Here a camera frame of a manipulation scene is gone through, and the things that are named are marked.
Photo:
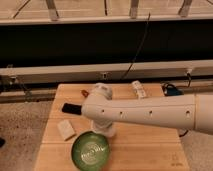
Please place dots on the green ceramic bowl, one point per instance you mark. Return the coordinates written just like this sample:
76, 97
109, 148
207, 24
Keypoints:
90, 151

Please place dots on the white ceramic cup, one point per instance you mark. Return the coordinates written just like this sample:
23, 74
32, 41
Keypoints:
108, 130

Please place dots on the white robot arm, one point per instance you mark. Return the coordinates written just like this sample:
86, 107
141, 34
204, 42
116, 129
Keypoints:
190, 112

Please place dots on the brown oblong toy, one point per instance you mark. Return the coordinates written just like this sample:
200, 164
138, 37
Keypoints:
84, 93

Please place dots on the black rectangular block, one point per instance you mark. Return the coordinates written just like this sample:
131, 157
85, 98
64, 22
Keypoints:
71, 109

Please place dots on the white sponge block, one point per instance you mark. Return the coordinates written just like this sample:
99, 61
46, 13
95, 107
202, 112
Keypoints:
65, 129

